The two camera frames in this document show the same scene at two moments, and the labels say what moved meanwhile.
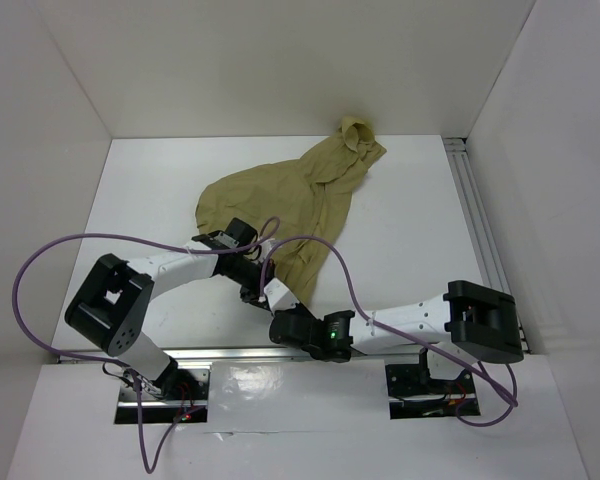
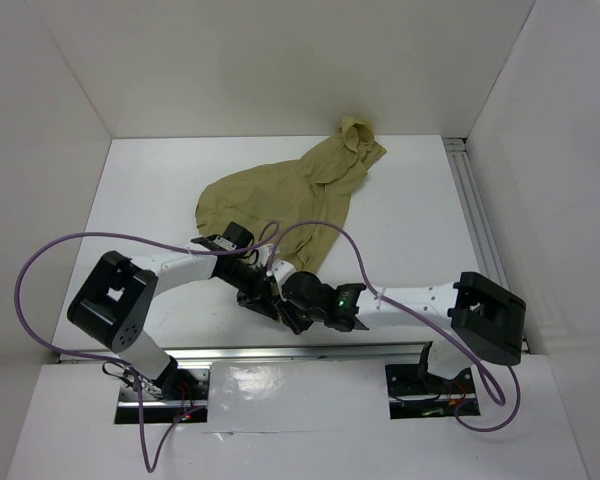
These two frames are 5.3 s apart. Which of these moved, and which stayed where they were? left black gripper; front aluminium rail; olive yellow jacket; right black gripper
Moved: right black gripper
Stayed: left black gripper; front aluminium rail; olive yellow jacket
